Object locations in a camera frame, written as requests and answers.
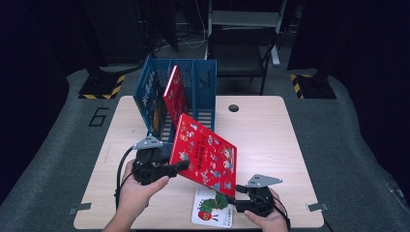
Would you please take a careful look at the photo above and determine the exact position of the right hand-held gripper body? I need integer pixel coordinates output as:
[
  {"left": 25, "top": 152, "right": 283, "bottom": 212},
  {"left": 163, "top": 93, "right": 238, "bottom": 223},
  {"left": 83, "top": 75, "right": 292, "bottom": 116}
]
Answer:
[{"left": 245, "top": 174, "right": 283, "bottom": 218}]

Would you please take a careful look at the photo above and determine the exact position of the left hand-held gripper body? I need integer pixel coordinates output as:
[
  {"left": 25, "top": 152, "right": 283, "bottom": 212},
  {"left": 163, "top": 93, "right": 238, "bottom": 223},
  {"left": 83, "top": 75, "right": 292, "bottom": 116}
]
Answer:
[{"left": 132, "top": 134, "right": 177, "bottom": 187}]

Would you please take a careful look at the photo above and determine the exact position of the white caterpillar picture book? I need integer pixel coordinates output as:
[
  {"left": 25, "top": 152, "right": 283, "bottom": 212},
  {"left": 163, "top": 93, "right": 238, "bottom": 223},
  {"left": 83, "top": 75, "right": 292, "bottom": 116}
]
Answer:
[{"left": 190, "top": 186, "right": 234, "bottom": 229}]

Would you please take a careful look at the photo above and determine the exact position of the red picture book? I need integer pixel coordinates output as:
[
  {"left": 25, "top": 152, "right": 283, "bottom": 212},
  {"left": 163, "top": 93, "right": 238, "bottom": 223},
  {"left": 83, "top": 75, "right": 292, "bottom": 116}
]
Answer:
[
  {"left": 162, "top": 65, "right": 191, "bottom": 130},
  {"left": 168, "top": 112, "right": 239, "bottom": 198}
]

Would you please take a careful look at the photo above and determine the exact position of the blue picture book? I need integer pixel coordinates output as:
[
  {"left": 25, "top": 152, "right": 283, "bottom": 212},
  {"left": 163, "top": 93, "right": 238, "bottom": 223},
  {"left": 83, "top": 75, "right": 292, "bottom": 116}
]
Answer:
[{"left": 133, "top": 55, "right": 168, "bottom": 139}]

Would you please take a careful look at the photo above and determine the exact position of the blue plastic file rack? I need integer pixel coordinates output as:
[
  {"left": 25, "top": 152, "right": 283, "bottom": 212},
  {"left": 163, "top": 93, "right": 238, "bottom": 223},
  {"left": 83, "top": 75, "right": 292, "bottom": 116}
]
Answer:
[{"left": 141, "top": 57, "right": 218, "bottom": 160}]

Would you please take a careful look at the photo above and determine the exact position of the person's right hand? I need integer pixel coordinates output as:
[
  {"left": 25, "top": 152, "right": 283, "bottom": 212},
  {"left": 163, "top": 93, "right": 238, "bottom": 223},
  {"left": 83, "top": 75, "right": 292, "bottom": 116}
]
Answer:
[{"left": 243, "top": 188, "right": 289, "bottom": 232}]

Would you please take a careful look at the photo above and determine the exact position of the person's left hand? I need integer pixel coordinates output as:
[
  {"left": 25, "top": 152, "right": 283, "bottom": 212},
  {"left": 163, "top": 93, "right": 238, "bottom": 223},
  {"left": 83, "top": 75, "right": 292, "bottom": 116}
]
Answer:
[{"left": 117, "top": 159, "right": 170, "bottom": 218}]

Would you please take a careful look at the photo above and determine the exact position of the grey tape strip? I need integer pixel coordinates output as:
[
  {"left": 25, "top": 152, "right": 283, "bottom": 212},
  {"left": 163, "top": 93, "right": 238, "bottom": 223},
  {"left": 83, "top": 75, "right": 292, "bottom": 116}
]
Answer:
[
  {"left": 67, "top": 202, "right": 93, "bottom": 216},
  {"left": 305, "top": 202, "right": 331, "bottom": 213}
]

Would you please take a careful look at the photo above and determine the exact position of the black stand with striped base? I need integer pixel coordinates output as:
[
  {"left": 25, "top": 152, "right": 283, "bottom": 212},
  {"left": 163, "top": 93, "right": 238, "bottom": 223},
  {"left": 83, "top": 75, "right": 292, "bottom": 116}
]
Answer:
[
  {"left": 78, "top": 0, "right": 127, "bottom": 101},
  {"left": 288, "top": 0, "right": 337, "bottom": 100}
]

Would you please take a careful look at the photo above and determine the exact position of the grey floor carpet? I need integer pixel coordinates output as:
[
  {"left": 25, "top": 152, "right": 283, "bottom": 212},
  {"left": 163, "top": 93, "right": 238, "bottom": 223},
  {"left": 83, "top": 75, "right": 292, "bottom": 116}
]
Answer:
[{"left": 0, "top": 67, "right": 410, "bottom": 232}]

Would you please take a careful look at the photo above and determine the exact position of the black folding chair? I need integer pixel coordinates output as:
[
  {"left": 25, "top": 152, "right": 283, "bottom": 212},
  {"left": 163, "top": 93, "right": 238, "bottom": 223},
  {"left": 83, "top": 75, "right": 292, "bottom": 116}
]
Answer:
[{"left": 206, "top": 27, "right": 279, "bottom": 96}]

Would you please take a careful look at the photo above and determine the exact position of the black equipment stand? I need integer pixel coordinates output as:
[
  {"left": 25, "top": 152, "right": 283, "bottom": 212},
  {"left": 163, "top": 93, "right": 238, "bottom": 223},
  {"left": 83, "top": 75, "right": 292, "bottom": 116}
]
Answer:
[{"left": 133, "top": 0, "right": 180, "bottom": 54}]

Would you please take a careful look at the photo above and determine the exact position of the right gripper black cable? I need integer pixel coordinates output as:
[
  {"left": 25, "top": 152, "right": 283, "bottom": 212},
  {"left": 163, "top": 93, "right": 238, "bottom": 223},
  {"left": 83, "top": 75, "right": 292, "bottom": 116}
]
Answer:
[{"left": 270, "top": 192, "right": 292, "bottom": 230}]

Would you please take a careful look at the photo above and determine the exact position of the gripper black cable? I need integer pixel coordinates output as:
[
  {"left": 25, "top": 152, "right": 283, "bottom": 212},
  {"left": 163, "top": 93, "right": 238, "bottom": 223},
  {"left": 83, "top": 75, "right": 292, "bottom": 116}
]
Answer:
[
  {"left": 270, "top": 192, "right": 292, "bottom": 230},
  {"left": 114, "top": 146, "right": 139, "bottom": 211}
]

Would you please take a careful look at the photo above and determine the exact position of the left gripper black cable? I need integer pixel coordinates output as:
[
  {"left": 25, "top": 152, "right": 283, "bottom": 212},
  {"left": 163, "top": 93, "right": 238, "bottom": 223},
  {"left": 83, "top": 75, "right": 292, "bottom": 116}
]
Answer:
[{"left": 114, "top": 146, "right": 139, "bottom": 211}]

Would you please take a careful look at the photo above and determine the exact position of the white metal desk frame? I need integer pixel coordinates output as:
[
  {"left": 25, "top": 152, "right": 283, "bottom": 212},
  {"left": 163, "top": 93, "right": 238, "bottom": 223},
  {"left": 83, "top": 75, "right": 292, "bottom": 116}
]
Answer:
[{"left": 206, "top": 0, "right": 289, "bottom": 68}]

